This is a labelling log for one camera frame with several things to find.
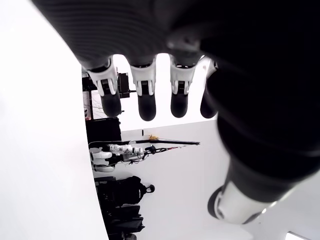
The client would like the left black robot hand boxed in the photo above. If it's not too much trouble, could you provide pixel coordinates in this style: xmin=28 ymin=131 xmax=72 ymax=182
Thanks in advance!
xmin=29 ymin=0 xmax=320 ymax=225

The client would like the black equipment rack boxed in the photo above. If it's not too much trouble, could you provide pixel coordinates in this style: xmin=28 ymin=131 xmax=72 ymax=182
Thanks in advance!
xmin=81 ymin=71 xmax=131 ymax=121

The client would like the black equipment case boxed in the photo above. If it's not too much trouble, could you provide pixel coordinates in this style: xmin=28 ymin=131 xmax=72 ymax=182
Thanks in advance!
xmin=85 ymin=117 xmax=123 ymax=148

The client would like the white silver humanoid robot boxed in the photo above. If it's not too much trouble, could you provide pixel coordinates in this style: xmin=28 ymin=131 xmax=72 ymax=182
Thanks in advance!
xmin=89 ymin=143 xmax=152 ymax=173

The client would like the black backpack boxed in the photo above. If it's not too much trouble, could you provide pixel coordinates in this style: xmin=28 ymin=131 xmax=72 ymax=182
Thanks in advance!
xmin=96 ymin=175 xmax=156 ymax=208

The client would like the black duffel bag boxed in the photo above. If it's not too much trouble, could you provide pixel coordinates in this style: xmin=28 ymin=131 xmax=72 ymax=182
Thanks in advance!
xmin=102 ymin=204 xmax=146 ymax=235

